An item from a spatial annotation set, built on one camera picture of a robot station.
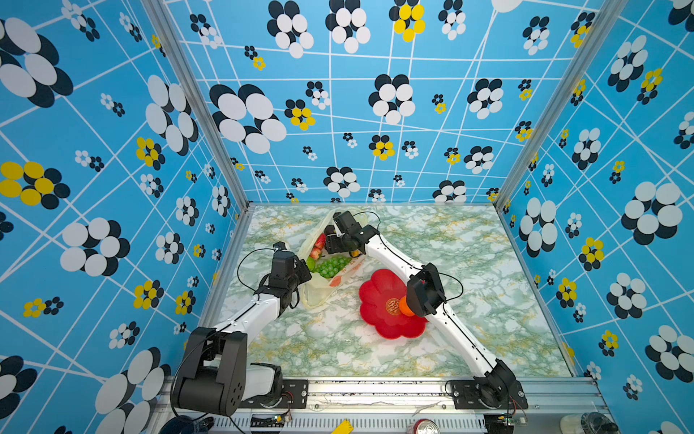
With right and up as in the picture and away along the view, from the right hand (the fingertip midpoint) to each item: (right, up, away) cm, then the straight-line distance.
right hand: (335, 243), depth 105 cm
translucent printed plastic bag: (-5, -15, -13) cm, 21 cm away
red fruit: (-5, +1, -6) cm, 7 cm away
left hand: (-8, -6, -14) cm, 17 cm away
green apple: (-8, -7, -9) cm, 14 cm away
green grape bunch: (-1, -8, -10) cm, 13 cm away
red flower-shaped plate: (+16, -18, -14) cm, 28 cm away
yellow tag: (+5, -45, -36) cm, 58 cm away
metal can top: (+24, -39, -44) cm, 64 cm away
